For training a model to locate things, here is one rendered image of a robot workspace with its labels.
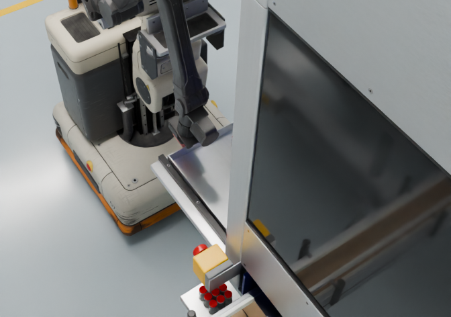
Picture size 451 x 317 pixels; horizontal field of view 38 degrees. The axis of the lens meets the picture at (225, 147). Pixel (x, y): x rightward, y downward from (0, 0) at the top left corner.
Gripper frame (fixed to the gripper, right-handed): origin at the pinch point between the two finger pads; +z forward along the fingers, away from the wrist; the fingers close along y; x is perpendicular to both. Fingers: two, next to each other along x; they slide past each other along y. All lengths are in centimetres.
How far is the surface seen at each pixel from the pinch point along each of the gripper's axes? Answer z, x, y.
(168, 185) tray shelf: 2.2, -10.5, 7.8
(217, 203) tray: -0.3, -2.6, 20.8
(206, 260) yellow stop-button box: -18.3, -19.8, 37.5
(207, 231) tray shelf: -1.1, -9.9, 26.4
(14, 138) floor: 109, -26, -92
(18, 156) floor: 107, -29, -81
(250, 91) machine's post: -75, -13, 30
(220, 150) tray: 2.2, 9.0, 6.1
